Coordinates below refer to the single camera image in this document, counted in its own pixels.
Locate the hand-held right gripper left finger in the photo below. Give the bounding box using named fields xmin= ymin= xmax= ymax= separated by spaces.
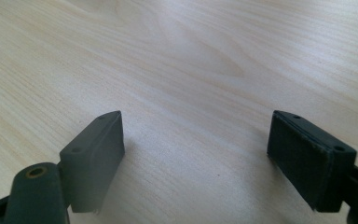
xmin=58 ymin=110 xmax=126 ymax=215

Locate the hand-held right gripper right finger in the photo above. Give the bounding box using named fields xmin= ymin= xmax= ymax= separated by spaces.
xmin=266 ymin=109 xmax=358 ymax=214

